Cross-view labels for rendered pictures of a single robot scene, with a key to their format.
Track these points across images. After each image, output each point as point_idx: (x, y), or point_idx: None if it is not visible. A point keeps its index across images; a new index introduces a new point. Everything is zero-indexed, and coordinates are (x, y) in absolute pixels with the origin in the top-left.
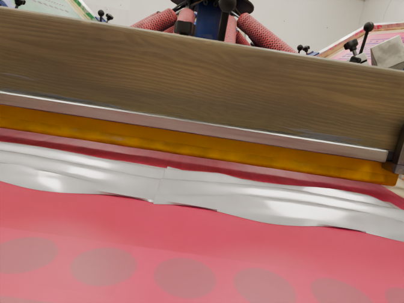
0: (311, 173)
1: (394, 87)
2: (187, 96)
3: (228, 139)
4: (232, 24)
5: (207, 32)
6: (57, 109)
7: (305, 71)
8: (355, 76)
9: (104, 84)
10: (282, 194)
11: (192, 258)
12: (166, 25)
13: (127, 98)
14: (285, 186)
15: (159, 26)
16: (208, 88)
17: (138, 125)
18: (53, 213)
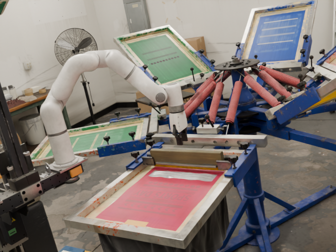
0: (209, 169)
1: (214, 155)
2: (185, 160)
3: None
4: (238, 87)
5: (236, 81)
6: (168, 164)
7: (200, 154)
8: (208, 154)
9: (174, 159)
10: (195, 175)
11: (177, 183)
12: (213, 90)
13: (177, 161)
14: (199, 173)
15: (209, 92)
16: (188, 158)
17: None
18: (168, 180)
